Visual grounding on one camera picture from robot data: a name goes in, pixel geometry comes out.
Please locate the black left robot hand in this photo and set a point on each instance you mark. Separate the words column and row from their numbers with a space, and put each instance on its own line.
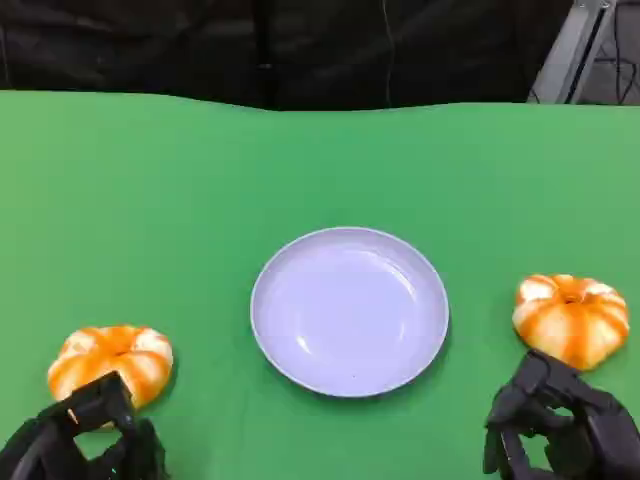
column 102, row 400

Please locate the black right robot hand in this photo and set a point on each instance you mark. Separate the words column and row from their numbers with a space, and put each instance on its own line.
column 595, row 410

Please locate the orange white toy bread roll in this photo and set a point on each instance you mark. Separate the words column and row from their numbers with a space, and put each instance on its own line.
column 120, row 352
column 570, row 320

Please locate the green table cloth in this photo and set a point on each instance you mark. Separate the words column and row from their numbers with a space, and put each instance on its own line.
column 200, row 200

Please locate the lilac plate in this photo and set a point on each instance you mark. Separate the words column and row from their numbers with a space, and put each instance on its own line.
column 350, row 312

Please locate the aluminium frame post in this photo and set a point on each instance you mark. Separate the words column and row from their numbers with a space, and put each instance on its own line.
column 575, row 50

